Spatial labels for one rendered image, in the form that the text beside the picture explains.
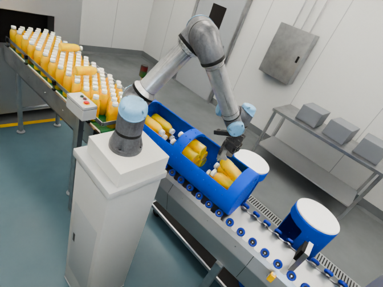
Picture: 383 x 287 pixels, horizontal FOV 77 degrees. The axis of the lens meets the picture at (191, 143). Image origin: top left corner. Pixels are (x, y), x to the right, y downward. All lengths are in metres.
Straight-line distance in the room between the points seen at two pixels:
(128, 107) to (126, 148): 0.19
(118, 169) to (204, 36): 0.61
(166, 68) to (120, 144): 0.38
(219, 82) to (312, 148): 3.78
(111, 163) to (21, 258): 1.34
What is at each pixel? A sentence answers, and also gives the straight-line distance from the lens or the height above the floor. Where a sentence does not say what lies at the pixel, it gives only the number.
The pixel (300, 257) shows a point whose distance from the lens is 1.39.
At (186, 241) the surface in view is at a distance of 2.26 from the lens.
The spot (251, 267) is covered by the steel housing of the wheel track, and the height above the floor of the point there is 0.85.
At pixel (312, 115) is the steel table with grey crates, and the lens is 3.75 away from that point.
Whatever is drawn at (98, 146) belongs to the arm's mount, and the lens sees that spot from 1.12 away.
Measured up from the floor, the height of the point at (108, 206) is 1.05.
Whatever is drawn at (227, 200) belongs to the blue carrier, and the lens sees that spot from 1.28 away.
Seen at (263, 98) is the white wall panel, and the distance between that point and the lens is 4.81.
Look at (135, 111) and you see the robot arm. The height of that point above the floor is 1.45.
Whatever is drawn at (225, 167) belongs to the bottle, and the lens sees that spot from 1.36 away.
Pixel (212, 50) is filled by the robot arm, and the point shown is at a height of 1.76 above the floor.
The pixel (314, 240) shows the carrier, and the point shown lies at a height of 0.95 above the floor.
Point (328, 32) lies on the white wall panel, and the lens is 4.52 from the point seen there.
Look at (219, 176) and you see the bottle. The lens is 1.34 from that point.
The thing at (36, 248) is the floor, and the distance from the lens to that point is 2.27.
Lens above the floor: 1.91
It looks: 31 degrees down
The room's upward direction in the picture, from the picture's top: 22 degrees clockwise
